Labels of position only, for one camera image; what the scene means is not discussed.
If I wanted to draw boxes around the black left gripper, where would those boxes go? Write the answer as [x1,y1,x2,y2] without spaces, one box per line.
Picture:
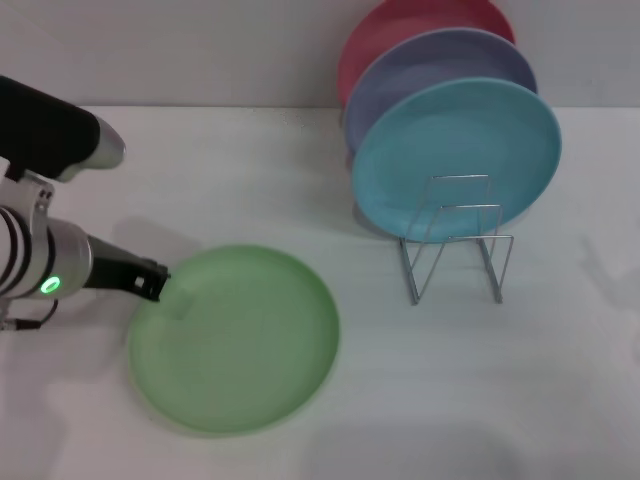
[82,234,172,303]

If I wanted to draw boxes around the green round plastic plate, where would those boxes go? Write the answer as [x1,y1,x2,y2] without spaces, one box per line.
[125,243,342,439]

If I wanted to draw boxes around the teal round plastic plate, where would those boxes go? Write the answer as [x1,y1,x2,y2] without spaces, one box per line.
[350,76,563,245]

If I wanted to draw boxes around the purple round plastic plate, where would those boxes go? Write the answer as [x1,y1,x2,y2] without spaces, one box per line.
[342,28,539,161]

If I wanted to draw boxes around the red round plastic plate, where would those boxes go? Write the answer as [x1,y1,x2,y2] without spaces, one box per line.
[337,0,516,109]

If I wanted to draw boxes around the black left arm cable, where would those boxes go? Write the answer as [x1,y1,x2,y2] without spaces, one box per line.
[0,299,59,332]

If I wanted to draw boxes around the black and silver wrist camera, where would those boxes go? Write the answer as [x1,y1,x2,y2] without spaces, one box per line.
[0,74,127,184]

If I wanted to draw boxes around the chrome wire plate rack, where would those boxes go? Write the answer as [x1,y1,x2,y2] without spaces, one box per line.
[398,173,515,307]

